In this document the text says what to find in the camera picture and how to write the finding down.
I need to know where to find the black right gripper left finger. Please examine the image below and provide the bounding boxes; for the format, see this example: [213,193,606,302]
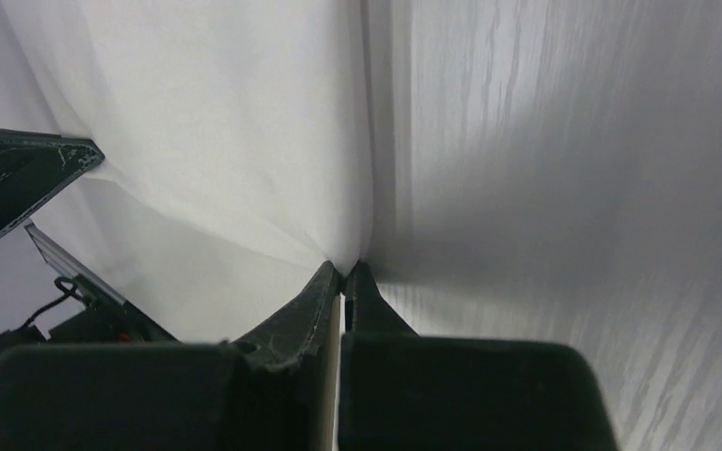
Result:
[0,262,341,450]

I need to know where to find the aluminium rail frame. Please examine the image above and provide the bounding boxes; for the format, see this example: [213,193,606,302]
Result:
[24,224,128,305]

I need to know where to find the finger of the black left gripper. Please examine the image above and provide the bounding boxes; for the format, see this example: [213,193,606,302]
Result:
[0,129,105,239]

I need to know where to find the white t-shirt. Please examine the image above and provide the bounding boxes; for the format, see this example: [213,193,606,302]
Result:
[0,0,416,345]

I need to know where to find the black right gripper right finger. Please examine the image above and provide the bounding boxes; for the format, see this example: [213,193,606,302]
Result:
[337,262,618,450]

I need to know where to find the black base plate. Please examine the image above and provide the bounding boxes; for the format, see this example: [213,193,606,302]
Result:
[0,275,175,353]

